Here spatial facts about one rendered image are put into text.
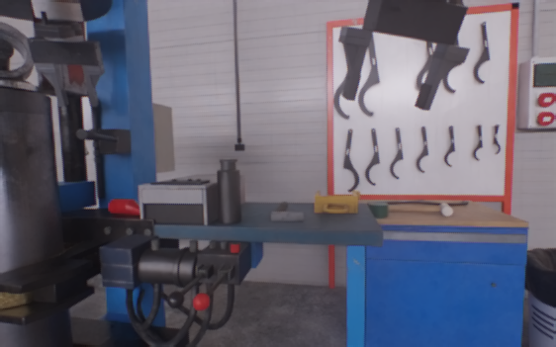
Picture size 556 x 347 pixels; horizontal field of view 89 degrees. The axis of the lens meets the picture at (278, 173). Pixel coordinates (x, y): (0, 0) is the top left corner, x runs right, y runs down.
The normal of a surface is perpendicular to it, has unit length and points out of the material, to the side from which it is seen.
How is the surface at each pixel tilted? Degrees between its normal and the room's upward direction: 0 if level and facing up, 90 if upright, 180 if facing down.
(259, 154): 90
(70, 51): 115
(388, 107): 90
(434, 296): 90
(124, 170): 90
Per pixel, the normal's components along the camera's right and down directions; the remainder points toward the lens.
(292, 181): -0.18, 0.08
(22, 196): 0.78, 0.04
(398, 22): 0.11, 0.47
